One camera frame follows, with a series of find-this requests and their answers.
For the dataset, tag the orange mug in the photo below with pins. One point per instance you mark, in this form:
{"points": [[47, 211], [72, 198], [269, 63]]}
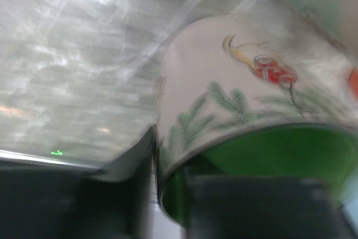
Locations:
{"points": [[353, 82]]}

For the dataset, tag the green inside floral mug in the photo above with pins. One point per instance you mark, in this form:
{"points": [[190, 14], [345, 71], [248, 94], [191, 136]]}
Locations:
{"points": [[234, 100]]}

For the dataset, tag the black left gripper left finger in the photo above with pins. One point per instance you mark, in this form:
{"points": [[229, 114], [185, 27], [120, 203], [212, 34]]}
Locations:
{"points": [[58, 198]]}

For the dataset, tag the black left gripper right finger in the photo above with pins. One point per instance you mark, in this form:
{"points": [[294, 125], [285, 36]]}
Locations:
{"points": [[262, 207]]}

